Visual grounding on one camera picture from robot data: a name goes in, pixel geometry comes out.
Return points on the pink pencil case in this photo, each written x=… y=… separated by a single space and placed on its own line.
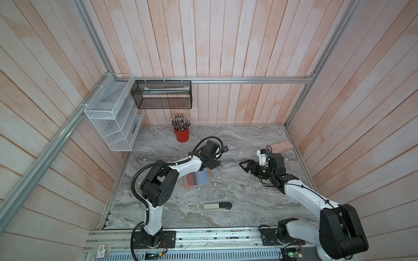
x=281 y=147

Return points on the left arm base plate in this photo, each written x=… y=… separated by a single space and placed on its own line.
x=142 y=240

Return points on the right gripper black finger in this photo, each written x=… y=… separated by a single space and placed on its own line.
x=249 y=165
x=254 y=170

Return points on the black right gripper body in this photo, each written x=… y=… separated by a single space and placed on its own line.
x=265 y=173

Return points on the black mesh wall basket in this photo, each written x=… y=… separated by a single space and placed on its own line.
x=162 y=94

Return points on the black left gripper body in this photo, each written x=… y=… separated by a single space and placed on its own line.
x=213 y=163

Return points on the red pencil cup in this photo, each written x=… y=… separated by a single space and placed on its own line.
x=182 y=136

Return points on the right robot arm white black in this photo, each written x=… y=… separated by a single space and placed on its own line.
x=338 y=232

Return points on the beige black stapler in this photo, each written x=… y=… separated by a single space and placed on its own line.
x=217 y=207

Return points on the small white label box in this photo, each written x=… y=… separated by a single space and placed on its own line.
x=103 y=251

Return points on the aluminium front rail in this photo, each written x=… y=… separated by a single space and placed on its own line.
x=199 y=244

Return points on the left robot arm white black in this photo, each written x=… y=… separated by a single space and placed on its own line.
x=153 y=184

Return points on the white wire mesh shelf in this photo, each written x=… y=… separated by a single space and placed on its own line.
x=113 y=112

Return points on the bundle of pencils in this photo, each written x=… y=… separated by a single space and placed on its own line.
x=180 y=122

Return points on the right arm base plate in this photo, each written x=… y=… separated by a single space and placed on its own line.
x=271 y=236

